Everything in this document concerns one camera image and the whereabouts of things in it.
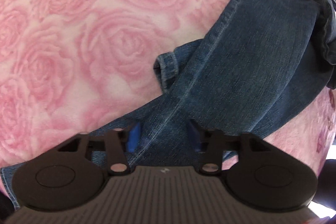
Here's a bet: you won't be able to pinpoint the pink rose blanket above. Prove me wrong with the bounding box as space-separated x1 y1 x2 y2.
0 0 336 198

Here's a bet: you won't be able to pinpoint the blue denim jeans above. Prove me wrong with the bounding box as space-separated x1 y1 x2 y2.
1 0 335 208

